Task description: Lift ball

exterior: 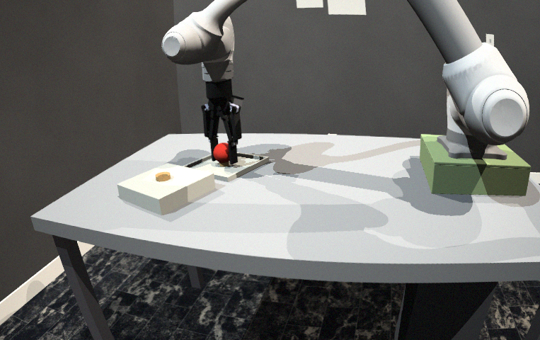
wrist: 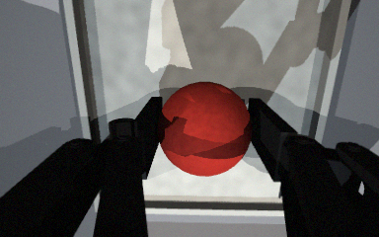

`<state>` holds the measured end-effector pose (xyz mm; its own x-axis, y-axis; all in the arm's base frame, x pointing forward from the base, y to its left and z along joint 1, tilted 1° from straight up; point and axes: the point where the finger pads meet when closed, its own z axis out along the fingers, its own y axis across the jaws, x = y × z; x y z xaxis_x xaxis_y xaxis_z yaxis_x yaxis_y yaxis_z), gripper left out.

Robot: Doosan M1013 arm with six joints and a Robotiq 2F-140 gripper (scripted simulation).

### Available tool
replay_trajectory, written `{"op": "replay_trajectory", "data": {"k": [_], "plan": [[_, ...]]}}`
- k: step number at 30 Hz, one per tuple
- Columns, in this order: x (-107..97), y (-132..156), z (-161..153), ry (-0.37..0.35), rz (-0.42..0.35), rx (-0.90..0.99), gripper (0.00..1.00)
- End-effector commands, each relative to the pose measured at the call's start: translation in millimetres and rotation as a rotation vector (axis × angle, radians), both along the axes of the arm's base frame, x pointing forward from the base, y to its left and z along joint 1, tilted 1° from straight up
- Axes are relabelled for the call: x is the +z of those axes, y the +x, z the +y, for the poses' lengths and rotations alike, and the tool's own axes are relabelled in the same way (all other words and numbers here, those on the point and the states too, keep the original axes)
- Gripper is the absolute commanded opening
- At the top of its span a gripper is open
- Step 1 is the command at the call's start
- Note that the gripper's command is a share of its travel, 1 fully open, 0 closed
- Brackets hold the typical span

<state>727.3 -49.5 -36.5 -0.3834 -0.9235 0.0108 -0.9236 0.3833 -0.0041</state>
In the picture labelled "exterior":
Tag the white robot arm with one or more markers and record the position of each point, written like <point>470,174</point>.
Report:
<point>486,105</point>

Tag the red ball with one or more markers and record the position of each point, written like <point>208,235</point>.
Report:
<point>221,152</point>

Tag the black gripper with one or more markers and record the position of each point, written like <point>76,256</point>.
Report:
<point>232,122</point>

